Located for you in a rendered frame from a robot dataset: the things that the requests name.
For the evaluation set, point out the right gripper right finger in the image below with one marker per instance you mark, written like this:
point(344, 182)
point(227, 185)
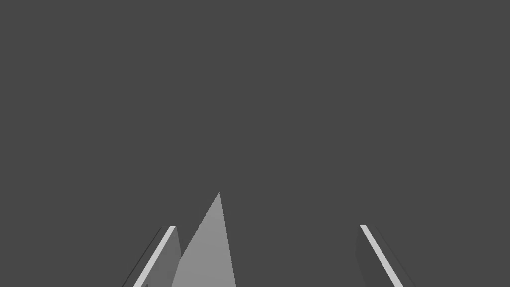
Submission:
point(378, 263)

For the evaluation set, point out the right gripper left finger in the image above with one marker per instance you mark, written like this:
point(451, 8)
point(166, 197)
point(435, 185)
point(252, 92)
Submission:
point(159, 263)

